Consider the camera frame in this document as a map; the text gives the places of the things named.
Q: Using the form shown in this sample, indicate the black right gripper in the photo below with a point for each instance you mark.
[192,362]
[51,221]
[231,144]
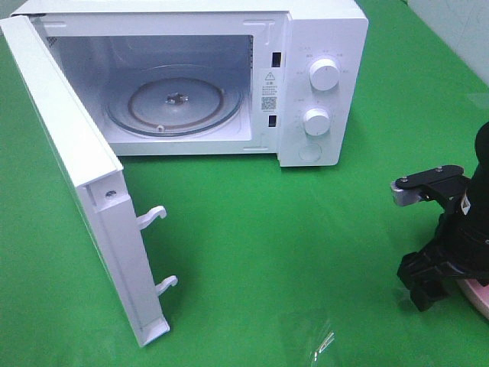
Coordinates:
[423,293]

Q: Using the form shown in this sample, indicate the pink plate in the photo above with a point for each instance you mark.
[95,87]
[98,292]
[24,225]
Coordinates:
[476,294]

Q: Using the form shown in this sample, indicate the round door release button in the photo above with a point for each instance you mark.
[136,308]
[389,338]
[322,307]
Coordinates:
[310,153]

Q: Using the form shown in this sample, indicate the white microwave door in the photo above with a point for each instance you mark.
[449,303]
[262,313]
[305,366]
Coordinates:
[95,176]

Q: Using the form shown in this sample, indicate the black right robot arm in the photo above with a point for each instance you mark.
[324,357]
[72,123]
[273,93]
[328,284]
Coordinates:
[482,149]

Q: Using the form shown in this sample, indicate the clear tape patch front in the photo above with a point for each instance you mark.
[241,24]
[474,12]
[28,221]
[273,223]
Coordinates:
[308,338]

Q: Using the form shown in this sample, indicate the clear tape patch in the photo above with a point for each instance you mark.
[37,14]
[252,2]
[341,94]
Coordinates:
[308,338]
[480,100]

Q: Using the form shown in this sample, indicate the clear tape patch far right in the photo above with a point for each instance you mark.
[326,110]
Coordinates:
[480,100]

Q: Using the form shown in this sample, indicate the lower white control knob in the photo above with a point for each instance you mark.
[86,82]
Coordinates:
[316,122]

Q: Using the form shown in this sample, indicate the white control knob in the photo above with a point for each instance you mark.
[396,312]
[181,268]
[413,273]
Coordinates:
[316,122]
[324,74]

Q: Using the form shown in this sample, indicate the upper white control knob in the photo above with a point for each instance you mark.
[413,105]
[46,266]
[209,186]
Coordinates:
[324,74]

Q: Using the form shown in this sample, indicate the white microwave oven body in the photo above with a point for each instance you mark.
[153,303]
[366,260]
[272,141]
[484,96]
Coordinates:
[99,43]

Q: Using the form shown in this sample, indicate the white warning label with QR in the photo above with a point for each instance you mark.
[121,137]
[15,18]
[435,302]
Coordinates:
[270,87]

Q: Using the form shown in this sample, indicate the glass turntable plate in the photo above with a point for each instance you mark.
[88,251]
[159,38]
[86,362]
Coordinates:
[176,100]

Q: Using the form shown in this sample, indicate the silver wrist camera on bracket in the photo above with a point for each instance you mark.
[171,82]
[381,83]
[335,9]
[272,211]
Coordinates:
[444,184]

